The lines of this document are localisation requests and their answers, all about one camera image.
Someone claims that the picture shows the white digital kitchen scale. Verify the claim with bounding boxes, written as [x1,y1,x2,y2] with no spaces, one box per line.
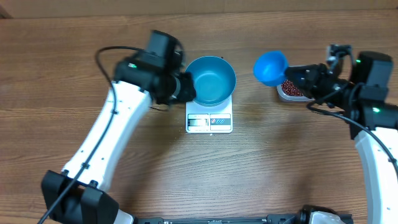
[185,96,233,134]

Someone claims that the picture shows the red adzuki beans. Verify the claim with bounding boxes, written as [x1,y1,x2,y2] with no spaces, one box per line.
[281,80,303,96]

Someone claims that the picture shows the blue plastic measuring scoop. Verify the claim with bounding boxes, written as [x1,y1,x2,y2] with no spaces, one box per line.
[253,51,289,86]

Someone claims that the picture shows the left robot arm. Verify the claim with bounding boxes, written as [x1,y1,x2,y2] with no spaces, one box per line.
[41,30,196,223]

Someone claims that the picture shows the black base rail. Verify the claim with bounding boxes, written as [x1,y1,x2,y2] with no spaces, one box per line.
[133,204,354,224]

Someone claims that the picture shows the left black cable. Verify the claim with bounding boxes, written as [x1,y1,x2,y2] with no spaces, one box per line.
[36,45,147,224]

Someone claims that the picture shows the black cable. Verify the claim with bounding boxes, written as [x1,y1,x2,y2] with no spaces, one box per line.
[36,45,147,224]
[306,82,398,181]

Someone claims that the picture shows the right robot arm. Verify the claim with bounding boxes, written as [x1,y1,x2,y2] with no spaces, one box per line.
[285,51,397,223]

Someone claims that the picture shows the clear plastic bean container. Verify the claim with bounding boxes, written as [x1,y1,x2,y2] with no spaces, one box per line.
[277,73,313,103]

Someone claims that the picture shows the right black cable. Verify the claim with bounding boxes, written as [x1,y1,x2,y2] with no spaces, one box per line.
[306,82,398,181]

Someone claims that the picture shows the teal blue bowl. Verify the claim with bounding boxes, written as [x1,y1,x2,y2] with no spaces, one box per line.
[186,56,236,106]

